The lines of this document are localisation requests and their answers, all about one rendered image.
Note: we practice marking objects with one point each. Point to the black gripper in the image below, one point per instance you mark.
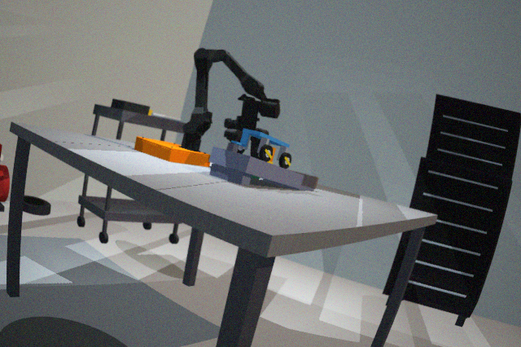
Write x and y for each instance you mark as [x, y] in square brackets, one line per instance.
[247, 122]

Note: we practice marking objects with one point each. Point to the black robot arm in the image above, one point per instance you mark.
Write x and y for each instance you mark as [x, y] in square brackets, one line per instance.
[201, 118]

